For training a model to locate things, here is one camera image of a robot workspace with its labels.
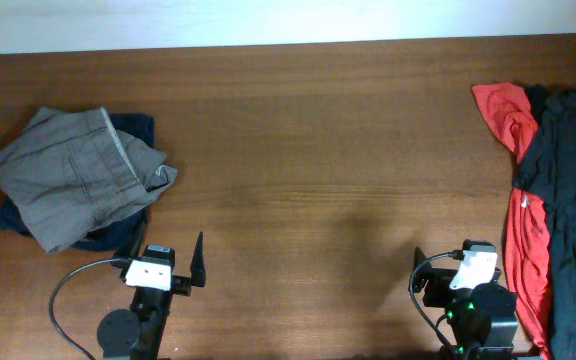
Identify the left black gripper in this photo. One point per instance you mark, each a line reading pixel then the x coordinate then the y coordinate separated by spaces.
pixel 182 285

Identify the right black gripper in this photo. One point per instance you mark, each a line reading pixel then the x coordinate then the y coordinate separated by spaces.
pixel 439 282

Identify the dark green Nike t-shirt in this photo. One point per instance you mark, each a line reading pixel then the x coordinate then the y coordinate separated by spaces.
pixel 549 171

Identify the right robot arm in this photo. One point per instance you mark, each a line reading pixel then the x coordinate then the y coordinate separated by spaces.
pixel 484 332

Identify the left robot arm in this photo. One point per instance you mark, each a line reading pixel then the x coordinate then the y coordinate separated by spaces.
pixel 136 333

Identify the navy blue folded garment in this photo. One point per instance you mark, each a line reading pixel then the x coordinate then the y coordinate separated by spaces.
pixel 113 236

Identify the red garment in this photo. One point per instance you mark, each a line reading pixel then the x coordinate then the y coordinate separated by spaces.
pixel 506 110

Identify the grey folded trousers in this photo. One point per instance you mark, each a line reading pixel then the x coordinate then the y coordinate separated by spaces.
pixel 72 173

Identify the black garment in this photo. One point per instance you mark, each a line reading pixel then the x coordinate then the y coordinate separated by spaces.
pixel 538 95

